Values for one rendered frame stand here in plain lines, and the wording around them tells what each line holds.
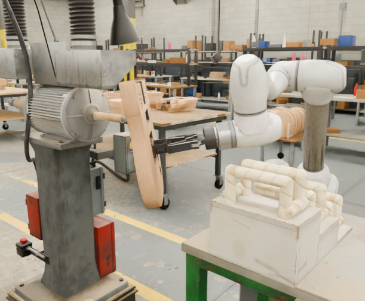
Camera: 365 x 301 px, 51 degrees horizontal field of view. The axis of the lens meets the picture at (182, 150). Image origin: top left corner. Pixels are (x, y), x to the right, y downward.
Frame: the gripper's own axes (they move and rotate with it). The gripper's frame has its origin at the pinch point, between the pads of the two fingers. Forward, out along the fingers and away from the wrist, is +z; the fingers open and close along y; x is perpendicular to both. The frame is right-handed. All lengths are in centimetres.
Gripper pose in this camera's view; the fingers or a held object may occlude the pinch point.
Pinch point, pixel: (154, 147)
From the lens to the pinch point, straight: 125.8
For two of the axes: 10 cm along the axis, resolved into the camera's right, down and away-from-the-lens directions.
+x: -1.6, -9.6, -2.5
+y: -0.1, -2.5, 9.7
